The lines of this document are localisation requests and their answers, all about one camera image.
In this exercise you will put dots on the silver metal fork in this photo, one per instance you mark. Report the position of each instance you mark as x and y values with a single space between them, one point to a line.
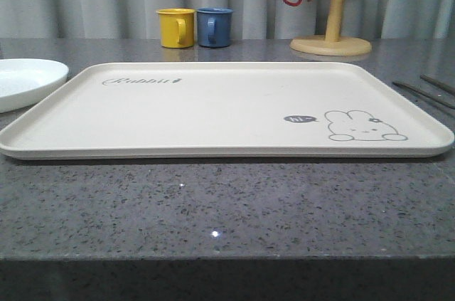
423 93

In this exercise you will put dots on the cream rabbit serving tray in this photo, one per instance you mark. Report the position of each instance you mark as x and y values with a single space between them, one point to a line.
295 109

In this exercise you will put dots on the wooden mug tree stand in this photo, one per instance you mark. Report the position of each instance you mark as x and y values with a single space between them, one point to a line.
332 43

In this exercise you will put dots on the white round plate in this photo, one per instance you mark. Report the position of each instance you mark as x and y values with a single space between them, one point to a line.
26 81

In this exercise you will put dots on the blue enamel mug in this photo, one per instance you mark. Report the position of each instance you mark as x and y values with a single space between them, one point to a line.
214 27

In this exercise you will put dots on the yellow enamel mug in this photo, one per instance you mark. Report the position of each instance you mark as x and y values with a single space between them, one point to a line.
177 27

